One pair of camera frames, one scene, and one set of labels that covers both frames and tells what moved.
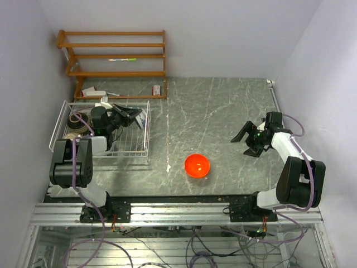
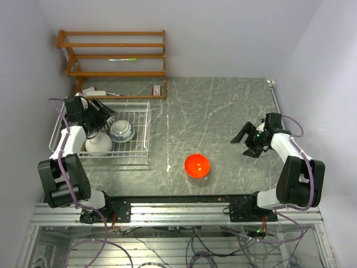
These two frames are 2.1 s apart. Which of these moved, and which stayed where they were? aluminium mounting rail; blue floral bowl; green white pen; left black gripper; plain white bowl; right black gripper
Moved: left black gripper; blue floral bowl
Stayed: aluminium mounting rail; plain white bowl; right black gripper; green white pen
